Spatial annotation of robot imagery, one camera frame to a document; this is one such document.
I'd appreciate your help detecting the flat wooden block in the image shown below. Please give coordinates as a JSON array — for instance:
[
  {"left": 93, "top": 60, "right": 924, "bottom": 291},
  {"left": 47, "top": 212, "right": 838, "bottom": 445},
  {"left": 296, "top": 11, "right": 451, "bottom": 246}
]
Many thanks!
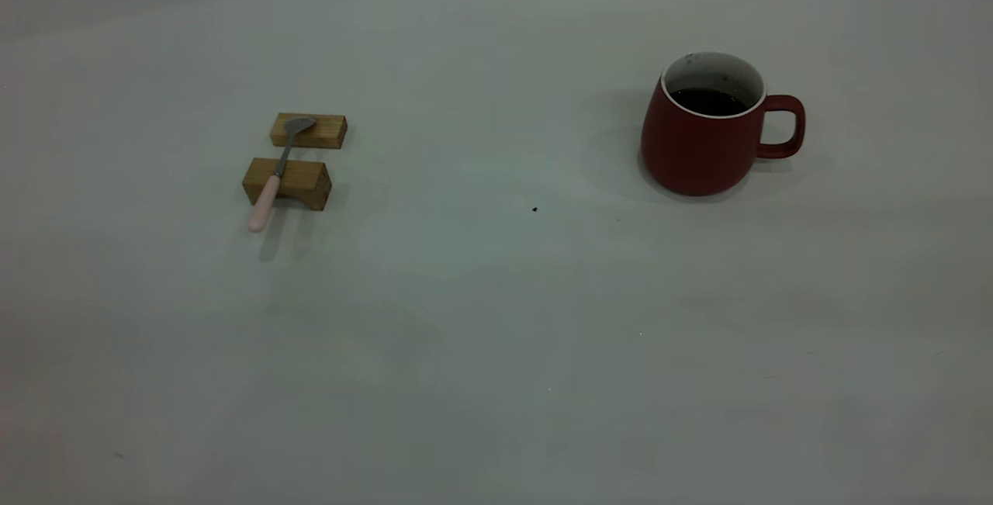
[{"left": 270, "top": 112, "right": 348, "bottom": 150}]

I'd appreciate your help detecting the pink-handled metal spoon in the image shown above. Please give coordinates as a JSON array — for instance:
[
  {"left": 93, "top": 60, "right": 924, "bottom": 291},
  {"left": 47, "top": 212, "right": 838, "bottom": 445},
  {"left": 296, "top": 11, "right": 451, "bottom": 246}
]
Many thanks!
[{"left": 248, "top": 116, "right": 317, "bottom": 233}]

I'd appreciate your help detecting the arched wooden block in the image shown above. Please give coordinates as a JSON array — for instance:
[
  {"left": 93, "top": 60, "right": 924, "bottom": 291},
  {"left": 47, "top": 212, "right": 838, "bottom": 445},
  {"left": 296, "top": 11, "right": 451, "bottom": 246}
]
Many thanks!
[{"left": 242, "top": 157, "right": 332, "bottom": 211}]

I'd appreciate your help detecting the red ceramic cup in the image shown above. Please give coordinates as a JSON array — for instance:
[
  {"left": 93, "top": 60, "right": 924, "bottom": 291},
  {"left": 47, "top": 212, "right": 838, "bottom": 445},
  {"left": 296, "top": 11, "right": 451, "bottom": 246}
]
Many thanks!
[{"left": 641, "top": 51, "right": 806, "bottom": 197}]

